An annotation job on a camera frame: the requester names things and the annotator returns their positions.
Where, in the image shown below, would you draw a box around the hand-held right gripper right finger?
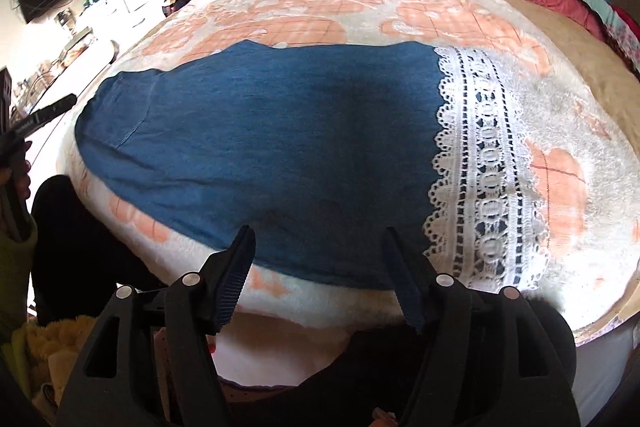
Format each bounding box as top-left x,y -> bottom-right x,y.
381,227 -> 581,427

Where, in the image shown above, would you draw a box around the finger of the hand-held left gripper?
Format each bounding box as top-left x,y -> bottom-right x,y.
5,94 -> 78,142

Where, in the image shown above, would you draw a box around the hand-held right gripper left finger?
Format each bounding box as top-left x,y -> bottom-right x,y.
55,226 -> 257,427

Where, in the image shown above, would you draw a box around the blue pants with lace hem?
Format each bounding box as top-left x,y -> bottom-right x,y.
74,39 -> 551,293

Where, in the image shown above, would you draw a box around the person's left forearm green sleeve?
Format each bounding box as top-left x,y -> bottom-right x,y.
0,224 -> 40,348

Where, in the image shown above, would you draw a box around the person's left hand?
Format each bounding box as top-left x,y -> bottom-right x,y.
0,156 -> 32,205

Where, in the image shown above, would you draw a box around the white rounded table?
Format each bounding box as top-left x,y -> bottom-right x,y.
30,38 -> 119,158

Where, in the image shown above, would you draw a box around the white dresser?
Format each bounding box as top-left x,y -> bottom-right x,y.
75,0 -> 158,42

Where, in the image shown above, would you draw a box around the yellow fluffy cloth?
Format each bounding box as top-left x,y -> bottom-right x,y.
12,313 -> 101,410

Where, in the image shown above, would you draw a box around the white and orange floral blanket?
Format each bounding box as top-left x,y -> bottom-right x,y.
57,0 -> 638,348

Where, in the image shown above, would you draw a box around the beige bed sheet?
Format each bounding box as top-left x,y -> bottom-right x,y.
500,0 -> 640,148

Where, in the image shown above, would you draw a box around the colourful clothes pile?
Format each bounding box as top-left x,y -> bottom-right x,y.
570,0 -> 640,80

